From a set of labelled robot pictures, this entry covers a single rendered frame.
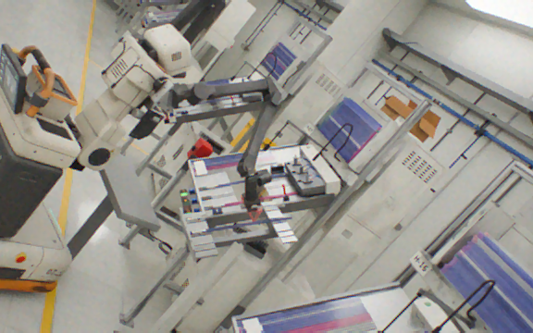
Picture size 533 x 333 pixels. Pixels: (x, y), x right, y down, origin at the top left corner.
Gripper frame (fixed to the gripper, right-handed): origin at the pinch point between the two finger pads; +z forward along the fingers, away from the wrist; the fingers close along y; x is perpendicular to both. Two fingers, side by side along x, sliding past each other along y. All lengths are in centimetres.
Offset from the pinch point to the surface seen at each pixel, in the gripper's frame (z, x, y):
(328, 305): 9, -16, -56
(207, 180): 19, 7, 66
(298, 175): 9, -40, 42
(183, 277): 78, 27, 55
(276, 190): 16, -26, 41
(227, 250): 16.3, 12.5, -2.8
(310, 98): 20, -95, 165
